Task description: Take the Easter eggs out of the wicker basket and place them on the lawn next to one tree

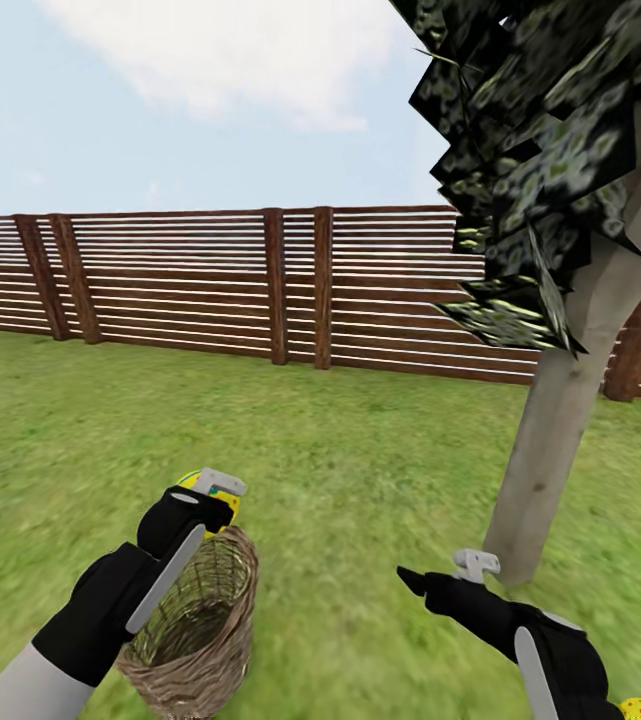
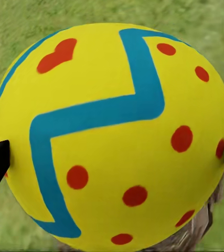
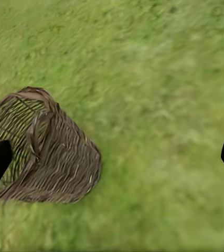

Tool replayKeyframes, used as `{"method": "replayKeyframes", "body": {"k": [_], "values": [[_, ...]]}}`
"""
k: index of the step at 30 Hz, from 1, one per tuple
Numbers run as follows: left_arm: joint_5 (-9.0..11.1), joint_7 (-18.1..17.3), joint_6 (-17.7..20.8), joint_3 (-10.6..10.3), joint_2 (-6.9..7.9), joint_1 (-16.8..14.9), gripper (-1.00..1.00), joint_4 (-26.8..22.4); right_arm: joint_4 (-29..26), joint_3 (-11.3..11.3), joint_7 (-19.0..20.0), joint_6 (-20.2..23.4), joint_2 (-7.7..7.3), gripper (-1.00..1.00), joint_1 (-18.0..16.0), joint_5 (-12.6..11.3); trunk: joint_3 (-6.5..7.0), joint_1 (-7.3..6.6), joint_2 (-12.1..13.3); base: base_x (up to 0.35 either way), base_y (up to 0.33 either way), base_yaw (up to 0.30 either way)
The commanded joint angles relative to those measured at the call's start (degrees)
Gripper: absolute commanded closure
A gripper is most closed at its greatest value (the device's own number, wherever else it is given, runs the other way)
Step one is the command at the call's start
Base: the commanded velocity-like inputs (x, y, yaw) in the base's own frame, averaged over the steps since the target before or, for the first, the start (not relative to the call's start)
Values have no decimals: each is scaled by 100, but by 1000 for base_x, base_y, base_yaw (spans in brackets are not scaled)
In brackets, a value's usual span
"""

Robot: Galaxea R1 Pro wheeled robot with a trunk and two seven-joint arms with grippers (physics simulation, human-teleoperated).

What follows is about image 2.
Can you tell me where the easter egg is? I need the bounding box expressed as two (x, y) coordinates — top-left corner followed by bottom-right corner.
(0, 23), (224, 252)

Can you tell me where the wicker basket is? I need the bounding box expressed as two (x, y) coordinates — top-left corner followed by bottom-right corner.
(54, 173), (224, 252)

